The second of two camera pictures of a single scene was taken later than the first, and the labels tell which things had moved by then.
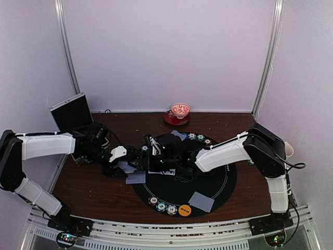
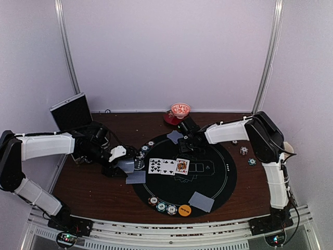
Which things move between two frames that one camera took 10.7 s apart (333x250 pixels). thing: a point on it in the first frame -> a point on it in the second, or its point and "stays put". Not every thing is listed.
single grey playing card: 181,136 stays put
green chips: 161,207 stays put
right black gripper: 149,162 -> 183,147
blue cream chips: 171,209 stays put
